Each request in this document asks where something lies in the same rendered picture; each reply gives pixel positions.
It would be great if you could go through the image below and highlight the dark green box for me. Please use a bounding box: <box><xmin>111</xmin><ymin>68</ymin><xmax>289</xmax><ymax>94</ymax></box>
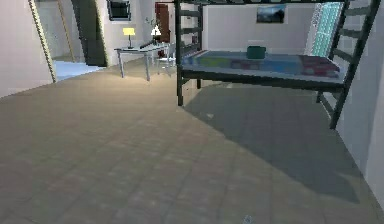
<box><xmin>246</xmin><ymin>45</ymin><xmax>267</xmax><ymax>61</ymax></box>

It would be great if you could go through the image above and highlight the grey desk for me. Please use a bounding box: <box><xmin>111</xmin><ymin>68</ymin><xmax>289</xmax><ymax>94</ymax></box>
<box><xmin>114</xmin><ymin>42</ymin><xmax>171</xmax><ymax>82</ymax></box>

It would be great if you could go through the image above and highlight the black bunk bed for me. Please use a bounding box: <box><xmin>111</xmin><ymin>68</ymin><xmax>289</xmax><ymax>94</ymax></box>
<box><xmin>173</xmin><ymin>0</ymin><xmax>382</xmax><ymax>130</ymax></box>

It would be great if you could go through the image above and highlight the dark open room door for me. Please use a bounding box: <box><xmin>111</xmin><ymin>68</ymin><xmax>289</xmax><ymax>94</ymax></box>
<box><xmin>70</xmin><ymin>0</ymin><xmax>108</xmax><ymax>67</ymax></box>

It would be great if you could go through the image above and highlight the red patterned pillow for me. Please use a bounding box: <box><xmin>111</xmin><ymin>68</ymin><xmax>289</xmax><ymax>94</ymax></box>
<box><xmin>298</xmin><ymin>54</ymin><xmax>341</xmax><ymax>79</ymax></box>

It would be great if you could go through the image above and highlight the white chair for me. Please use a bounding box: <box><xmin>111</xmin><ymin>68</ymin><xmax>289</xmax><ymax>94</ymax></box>
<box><xmin>155</xmin><ymin>42</ymin><xmax>177</xmax><ymax>76</ymax></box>

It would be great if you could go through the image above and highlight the dark red room door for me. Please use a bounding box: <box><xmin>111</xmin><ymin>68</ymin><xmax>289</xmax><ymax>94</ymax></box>
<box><xmin>154</xmin><ymin>2</ymin><xmax>171</xmax><ymax>44</ymax></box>

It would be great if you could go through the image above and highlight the yellow table lamp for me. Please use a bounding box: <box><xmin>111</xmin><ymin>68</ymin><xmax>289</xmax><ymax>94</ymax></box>
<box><xmin>122</xmin><ymin>27</ymin><xmax>137</xmax><ymax>50</ymax></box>

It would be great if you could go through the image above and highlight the blue landscape wall picture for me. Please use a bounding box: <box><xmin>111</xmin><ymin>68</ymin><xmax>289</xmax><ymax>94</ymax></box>
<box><xmin>256</xmin><ymin>4</ymin><xmax>287</xmax><ymax>24</ymax></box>

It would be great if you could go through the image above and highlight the teal window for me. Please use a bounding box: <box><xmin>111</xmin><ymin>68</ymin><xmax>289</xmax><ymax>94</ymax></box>
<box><xmin>310</xmin><ymin>1</ymin><xmax>344</xmax><ymax>58</ymax></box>

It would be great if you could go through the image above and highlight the green house plant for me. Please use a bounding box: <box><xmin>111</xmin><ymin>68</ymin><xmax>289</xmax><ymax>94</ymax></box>
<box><xmin>144</xmin><ymin>16</ymin><xmax>162</xmax><ymax>46</ymax></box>

